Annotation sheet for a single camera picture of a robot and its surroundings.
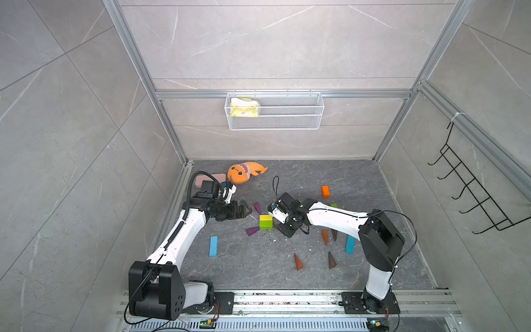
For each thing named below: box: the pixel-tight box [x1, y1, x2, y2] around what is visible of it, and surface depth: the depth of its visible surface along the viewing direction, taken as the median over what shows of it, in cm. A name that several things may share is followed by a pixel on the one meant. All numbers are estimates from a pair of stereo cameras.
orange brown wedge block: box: [321, 229, 329, 246], surface depth 90 cm
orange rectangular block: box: [321, 185, 331, 199], surface depth 105 cm
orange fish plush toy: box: [227, 161, 269, 184], surface depth 108 cm
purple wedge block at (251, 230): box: [245, 226, 260, 237], surface depth 94 cm
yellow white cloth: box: [229, 96, 259, 118], surface depth 88 cm
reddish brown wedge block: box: [293, 253, 304, 272], surface depth 85 cm
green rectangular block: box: [259, 220, 274, 230], surface depth 93 cm
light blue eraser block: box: [208, 235, 218, 257], surface depth 88 cm
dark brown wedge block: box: [327, 251, 337, 270], surface depth 83 cm
